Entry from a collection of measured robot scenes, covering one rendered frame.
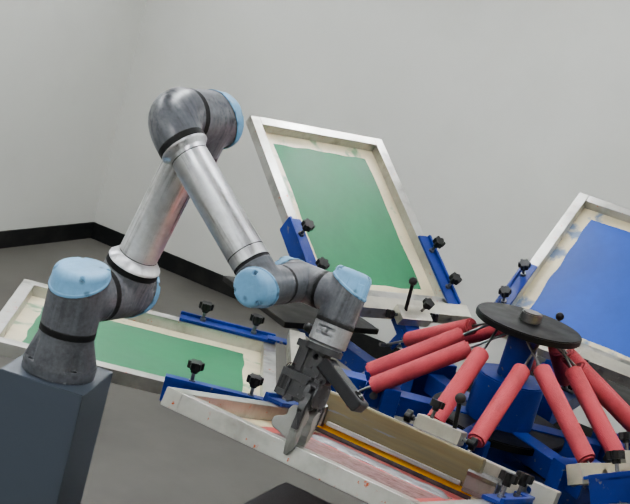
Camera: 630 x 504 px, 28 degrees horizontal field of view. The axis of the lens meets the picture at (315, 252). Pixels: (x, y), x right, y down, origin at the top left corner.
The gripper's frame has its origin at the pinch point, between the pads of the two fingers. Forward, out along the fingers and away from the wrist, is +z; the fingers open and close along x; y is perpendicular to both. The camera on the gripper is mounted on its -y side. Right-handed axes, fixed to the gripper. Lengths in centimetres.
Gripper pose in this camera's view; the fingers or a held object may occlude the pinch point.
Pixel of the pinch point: (295, 449)
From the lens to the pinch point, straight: 238.0
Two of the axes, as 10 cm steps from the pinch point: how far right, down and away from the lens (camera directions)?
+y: -8.5, -3.3, 4.0
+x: -3.7, -1.7, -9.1
